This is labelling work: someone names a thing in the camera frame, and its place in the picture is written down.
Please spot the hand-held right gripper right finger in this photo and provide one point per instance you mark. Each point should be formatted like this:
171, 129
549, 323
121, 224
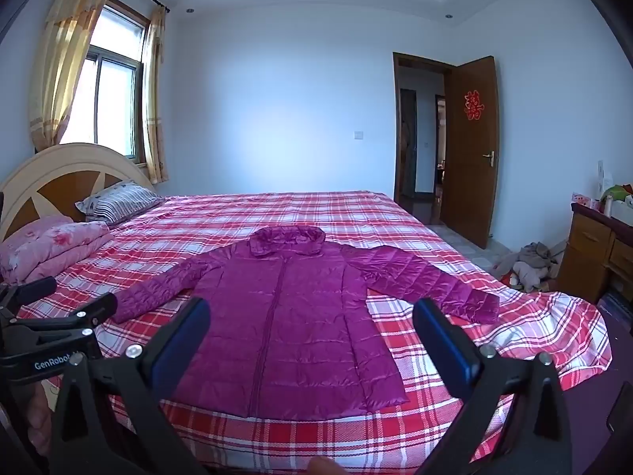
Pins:
445, 351

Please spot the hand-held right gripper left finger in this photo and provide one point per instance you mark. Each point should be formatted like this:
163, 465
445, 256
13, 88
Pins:
180, 341

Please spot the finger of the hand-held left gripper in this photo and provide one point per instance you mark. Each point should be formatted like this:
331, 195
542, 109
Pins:
84, 314
34, 291

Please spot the purple quilted down jacket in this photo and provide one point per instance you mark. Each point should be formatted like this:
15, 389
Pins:
306, 316

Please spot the pile of clothes and toys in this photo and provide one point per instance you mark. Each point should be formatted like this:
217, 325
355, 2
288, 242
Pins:
534, 260

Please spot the person's left hand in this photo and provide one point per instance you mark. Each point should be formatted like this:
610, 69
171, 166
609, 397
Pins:
38, 415

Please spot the pink floral quilt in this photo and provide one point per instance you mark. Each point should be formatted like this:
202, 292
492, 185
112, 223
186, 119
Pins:
49, 247

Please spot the cream and brown headboard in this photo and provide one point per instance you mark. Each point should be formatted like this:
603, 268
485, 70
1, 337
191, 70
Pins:
29, 173

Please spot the striped pillow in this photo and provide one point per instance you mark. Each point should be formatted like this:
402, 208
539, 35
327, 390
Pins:
123, 203

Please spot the brown wooden door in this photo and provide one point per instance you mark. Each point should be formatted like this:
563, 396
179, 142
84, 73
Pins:
470, 183

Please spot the red plaid bed sheet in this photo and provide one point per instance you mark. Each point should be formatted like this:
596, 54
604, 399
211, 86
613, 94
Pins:
296, 208

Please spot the wooden cabinet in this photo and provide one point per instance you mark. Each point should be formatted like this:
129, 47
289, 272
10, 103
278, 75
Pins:
588, 242

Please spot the window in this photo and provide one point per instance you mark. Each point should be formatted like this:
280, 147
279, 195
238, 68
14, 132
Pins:
116, 104

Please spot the pink tissue box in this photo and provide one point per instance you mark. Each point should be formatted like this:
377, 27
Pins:
586, 203

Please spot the narrow yellow curtain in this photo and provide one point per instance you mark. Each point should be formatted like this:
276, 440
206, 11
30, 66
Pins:
154, 109

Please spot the white bottle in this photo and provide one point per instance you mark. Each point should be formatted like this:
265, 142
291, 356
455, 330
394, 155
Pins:
609, 205

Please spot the wide yellow curtain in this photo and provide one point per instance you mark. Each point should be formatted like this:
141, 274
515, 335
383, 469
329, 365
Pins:
59, 69

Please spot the green toy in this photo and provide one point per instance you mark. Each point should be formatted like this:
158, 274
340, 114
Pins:
615, 193

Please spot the red paper door decoration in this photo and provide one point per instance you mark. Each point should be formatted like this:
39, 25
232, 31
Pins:
473, 105

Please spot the brown door frame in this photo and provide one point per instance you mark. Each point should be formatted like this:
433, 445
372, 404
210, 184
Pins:
396, 133

